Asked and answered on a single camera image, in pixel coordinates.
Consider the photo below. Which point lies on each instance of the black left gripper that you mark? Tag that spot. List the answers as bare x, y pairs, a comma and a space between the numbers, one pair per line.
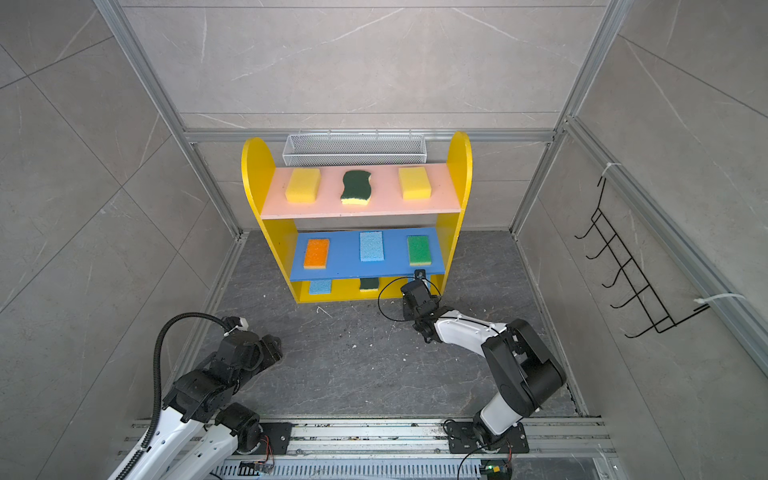
270, 350

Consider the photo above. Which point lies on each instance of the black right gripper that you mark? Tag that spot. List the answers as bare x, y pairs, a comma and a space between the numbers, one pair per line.
406, 310

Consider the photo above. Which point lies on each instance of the dark green sponge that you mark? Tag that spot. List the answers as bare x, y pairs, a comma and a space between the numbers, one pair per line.
369, 284
357, 188

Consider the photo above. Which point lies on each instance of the bright green sponge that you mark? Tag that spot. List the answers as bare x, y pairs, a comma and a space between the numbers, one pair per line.
419, 250

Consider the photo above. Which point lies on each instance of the blue sponge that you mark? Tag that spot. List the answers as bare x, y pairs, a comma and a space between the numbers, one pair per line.
371, 246
320, 287

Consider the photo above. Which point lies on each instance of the orange sponge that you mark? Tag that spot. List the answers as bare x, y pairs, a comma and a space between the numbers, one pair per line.
316, 254

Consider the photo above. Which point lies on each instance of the yellow sponge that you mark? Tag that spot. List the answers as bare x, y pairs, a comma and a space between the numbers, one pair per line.
414, 183
303, 186

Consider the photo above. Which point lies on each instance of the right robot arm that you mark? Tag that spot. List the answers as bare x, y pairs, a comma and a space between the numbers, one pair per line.
525, 371

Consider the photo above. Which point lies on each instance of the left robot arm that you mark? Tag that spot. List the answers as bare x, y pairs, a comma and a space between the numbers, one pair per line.
198, 424

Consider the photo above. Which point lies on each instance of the yellow shelf with coloured boards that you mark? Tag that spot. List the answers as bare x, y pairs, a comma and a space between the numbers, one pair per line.
352, 217

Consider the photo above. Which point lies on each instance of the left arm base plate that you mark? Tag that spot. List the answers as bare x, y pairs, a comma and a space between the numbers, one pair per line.
277, 435

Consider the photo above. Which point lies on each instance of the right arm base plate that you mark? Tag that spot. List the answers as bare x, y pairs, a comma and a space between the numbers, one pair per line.
466, 436

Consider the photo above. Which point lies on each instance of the aluminium mounting rail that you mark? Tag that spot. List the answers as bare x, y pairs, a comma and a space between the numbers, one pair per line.
418, 449

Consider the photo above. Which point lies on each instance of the white wire mesh basket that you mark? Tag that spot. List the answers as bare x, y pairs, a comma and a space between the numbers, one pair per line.
333, 149

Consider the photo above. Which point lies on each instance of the black wire hook rack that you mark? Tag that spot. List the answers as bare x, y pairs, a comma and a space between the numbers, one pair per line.
627, 269

